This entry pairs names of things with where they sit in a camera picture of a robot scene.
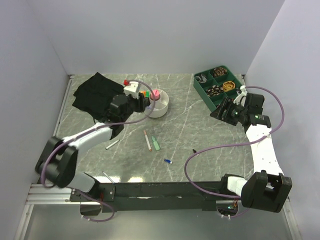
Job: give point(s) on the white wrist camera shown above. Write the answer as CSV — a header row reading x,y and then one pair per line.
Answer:
x,y
131,88
241,95

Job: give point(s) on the green compartment tray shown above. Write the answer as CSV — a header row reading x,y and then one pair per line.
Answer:
x,y
215,84

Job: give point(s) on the yellow rolled tie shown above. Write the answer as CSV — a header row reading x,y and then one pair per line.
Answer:
x,y
228,86

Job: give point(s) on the black base bar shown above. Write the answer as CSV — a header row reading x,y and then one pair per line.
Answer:
x,y
152,196

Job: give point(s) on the mint green correction tape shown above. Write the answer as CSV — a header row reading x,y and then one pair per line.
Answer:
x,y
155,143

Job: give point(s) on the white black tip pen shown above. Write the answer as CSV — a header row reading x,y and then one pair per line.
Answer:
x,y
112,144

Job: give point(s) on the white round desk organizer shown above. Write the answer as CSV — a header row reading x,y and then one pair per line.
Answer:
x,y
159,107

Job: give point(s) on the peach cap white marker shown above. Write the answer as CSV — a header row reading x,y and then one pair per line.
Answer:
x,y
147,141

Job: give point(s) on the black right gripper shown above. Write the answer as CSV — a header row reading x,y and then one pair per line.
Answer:
x,y
226,103

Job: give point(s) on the white blue tip pen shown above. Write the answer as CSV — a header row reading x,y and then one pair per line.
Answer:
x,y
109,178

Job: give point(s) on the small blue eraser cap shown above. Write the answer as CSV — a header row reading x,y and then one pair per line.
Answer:
x,y
168,161

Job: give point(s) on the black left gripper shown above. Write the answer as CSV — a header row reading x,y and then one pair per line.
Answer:
x,y
141,102

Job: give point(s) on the black white rolled tie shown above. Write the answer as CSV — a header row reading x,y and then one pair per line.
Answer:
x,y
214,90

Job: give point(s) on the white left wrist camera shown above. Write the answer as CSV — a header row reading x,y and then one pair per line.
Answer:
x,y
131,88

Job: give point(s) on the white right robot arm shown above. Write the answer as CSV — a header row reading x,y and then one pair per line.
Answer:
x,y
268,188

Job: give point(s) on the brown patterned rolled tie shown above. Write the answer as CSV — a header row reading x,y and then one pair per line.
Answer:
x,y
219,71

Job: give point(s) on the black cloth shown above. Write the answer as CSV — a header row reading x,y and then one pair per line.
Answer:
x,y
95,95

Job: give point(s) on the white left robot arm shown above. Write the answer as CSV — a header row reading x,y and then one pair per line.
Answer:
x,y
58,161

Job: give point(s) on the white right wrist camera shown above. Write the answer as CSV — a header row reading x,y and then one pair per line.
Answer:
x,y
241,95

